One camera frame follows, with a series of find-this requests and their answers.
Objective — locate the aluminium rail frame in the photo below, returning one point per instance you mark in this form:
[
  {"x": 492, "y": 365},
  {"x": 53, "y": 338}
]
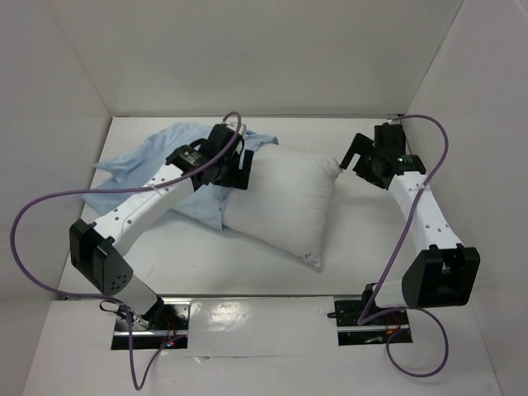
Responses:
[{"x": 396, "y": 119}]

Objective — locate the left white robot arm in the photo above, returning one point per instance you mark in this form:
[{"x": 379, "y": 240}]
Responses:
[{"x": 98, "y": 249}]

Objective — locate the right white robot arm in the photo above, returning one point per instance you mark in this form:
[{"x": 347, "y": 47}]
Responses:
[{"x": 444, "y": 270}]

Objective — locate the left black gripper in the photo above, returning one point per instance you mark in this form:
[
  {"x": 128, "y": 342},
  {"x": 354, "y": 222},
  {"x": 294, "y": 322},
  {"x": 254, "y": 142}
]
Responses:
[{"x": 238, "y": 176}]

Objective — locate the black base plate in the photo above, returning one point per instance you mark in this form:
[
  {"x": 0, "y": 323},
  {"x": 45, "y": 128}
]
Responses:
[
  {"x": 170, "y": 328},
  {"x": 345, "y": 314}
]

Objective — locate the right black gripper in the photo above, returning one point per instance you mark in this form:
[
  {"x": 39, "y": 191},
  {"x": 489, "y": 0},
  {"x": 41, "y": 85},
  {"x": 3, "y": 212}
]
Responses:
[{"x": 362, "y": 154}]

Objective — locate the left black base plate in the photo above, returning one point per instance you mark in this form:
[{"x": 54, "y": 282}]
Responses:
[{"x": 170, "y": 328}]

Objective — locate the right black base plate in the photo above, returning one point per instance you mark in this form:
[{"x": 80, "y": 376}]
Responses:
[{"x": 345, "y": 314}]

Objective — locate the white pillow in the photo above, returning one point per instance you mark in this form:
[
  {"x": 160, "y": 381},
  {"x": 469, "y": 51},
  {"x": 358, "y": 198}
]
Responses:
[{"x": 286, "y": 202}]

